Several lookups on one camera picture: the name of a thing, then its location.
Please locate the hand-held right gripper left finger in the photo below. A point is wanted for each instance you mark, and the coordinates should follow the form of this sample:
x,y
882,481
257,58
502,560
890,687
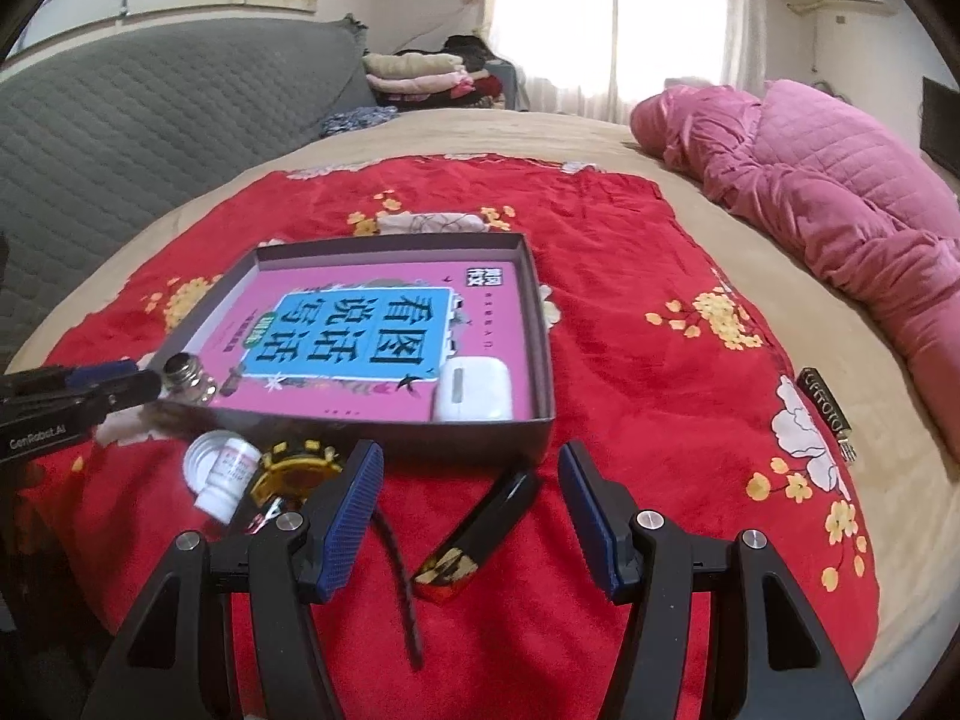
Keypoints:
x,y
349,525

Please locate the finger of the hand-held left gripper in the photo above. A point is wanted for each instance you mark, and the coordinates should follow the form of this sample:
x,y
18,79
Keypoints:
x,y
131,392
105,373

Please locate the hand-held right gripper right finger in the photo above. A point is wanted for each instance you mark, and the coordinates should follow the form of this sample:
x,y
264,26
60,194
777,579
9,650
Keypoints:
x,y
592,532

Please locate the small glass bottle metal cap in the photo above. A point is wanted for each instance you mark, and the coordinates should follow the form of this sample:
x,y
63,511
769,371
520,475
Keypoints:
x,y
184,382

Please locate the black and yellow wristwatch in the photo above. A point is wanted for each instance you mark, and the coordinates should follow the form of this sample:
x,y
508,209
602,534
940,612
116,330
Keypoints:
x,y
292,469

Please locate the black and red printed tin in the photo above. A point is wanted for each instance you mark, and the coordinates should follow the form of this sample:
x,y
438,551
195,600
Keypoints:
x,y
480,532

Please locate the shallow grey cardboard box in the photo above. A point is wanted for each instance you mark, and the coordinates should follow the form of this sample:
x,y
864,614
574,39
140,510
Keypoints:
x,y
465,442

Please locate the white earbuds case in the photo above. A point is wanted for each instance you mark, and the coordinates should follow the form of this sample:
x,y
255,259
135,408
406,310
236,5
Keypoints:
x,y
472,390

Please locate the pink and blue book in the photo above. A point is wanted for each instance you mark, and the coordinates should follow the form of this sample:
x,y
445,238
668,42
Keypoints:
x,y
337,337

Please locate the red floral blanket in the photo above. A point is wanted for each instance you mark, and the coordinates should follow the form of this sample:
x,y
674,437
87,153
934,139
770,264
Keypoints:
x,y
637,300

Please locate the grey quilted headboard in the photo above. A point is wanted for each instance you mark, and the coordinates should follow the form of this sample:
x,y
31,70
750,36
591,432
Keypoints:
x,y
150,135

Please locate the blue patterned cloth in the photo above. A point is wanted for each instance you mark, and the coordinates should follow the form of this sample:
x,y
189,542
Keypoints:
x,y
356,122

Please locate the beige bed sheet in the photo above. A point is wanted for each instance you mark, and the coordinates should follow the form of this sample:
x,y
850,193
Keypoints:
x,y
525,131

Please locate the pink quilted duvet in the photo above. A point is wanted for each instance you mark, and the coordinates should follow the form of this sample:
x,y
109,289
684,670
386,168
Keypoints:
x,y
825,187

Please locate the stack of folded clothes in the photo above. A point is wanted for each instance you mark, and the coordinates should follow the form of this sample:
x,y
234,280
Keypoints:
x,y
412,79

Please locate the dark clothes pile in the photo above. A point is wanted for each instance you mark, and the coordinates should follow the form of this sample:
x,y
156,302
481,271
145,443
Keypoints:
x,y
480,60

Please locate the white window curtain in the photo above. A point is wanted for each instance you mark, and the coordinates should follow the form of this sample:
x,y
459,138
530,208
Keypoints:
x,y
622,22

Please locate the black wall television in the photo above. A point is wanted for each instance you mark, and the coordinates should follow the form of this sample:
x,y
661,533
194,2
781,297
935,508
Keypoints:
x,y
941,120

